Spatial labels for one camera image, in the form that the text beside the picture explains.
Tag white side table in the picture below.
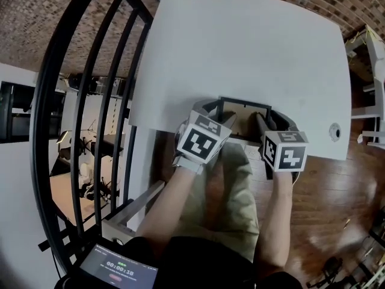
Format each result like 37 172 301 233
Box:
345 25 385 146

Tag tablet with timer screen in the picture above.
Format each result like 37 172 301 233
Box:
78 243 159 289

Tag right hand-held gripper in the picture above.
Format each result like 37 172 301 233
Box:
254 110 310 173

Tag person's right forearm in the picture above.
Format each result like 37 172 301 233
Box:
254 170 294 279

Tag person's left forearm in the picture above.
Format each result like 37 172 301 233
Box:
135 157 206 246

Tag wooden desk downstairs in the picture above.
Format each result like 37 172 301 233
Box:
49 173 121 223

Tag black stair railing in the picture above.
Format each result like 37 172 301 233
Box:
29 0 154 270

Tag person's khaki trousers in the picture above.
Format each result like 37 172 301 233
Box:
174 141 261 263

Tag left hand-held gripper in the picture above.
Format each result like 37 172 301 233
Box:
176 99 238 165

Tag person's black shirt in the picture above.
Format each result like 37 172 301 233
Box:
123 235 304 289

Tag black framed picture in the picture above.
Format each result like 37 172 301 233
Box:
216 96 273 141

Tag black glass cabinet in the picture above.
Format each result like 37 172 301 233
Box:
0 81 66 144

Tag grey metal bracket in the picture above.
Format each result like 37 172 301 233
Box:
102 181 165 243

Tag yellow cable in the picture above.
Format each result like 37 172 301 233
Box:
345 30 377 46

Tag grey table cable grommet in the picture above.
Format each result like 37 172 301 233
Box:
328 123 342 142

